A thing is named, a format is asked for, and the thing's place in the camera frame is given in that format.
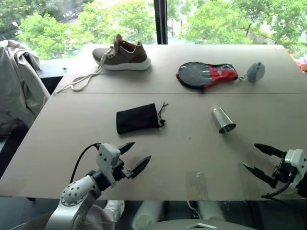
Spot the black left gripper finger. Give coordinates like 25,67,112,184
130,155,152,179
118,142,136,155

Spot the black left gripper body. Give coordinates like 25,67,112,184
110,160,132,186

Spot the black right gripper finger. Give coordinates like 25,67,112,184
243,162,278,189
254,143,287,158

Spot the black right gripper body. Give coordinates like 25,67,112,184
272,157,298,185

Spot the black drawstring pouch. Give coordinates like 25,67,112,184
116,102,169,135

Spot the stainless steel cup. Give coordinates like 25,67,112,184
211,107,237,134

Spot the white shoe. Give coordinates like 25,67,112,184
103,200,125,222

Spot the white cylinder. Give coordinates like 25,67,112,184
131,200,164,230
198,200,226,222

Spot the grey robot torso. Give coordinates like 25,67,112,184
143,218,259,230

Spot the grey round pouch with clip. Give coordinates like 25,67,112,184
237,61,266,83

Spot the brown sneaker with white sole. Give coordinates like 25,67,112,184
52,33,152,96

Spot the orange and pink object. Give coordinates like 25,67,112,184
297,56,307,71

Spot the red and black paddle case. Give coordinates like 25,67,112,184
176,61,239,91

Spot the beige jacket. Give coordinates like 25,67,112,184
0,40,51,136

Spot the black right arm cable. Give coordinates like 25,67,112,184
261,179,298,199

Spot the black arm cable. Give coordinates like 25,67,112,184
261,179,298,199
70,143,101,184

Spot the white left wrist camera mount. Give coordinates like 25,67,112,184
96,143,121,186

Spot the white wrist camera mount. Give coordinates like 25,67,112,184
284,149,307,192
96,143,121,186

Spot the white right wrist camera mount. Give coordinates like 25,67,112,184
284,149,307,192

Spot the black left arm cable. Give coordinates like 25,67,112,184
70,143,101,184

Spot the thin white cable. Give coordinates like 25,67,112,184
187,200,200,219

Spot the black window frame post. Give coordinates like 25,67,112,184
153,0,168,45

